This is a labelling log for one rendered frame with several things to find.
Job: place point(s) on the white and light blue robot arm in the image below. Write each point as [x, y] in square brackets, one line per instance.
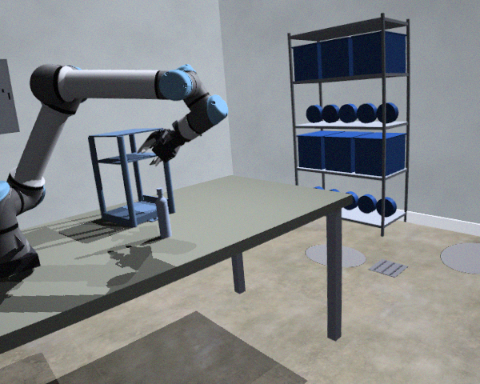
[51, 84]

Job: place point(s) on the blue shelving unit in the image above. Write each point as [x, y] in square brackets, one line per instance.
[133, 213]

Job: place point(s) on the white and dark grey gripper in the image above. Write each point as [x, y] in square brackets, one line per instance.
[166, 149]

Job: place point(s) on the light blue bottle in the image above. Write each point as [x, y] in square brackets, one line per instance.
[163, 215]

